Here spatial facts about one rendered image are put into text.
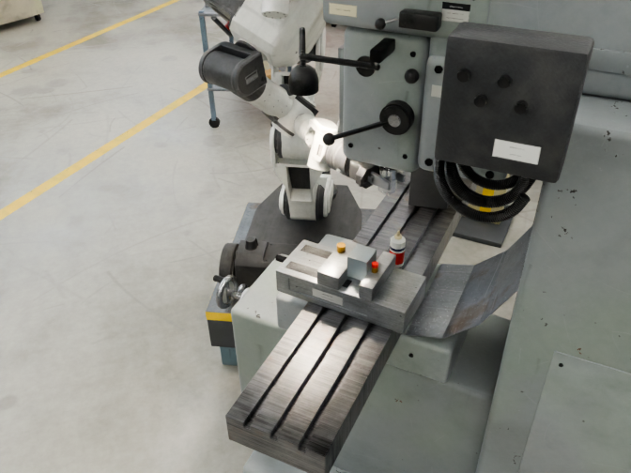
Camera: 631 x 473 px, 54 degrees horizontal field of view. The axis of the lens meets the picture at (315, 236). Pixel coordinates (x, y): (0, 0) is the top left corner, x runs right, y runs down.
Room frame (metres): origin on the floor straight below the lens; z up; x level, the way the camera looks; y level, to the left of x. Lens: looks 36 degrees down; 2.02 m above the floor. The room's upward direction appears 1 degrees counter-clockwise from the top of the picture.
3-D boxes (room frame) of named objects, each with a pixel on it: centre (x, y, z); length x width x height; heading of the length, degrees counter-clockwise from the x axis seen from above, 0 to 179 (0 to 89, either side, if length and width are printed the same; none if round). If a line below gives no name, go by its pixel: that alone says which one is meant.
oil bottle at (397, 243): (1.33, -0.22, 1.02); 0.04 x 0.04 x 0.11
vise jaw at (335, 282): (1.22, -0.06, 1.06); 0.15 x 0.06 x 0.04; 152
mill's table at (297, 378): (1.34, -0.18, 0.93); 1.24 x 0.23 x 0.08; 154
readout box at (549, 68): (0.90, -0.30, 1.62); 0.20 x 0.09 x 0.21; 64
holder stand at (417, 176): (1.71, -0.38, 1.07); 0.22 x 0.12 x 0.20; 165
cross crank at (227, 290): (1.56, 0.27, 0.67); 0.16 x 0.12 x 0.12; 64
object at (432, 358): (1.34, -0.18, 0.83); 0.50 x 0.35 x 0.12; 64
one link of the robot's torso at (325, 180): (2.14, 0.03, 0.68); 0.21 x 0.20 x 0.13; 172
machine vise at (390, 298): (1.21, -0.09, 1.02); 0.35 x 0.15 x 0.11; 62
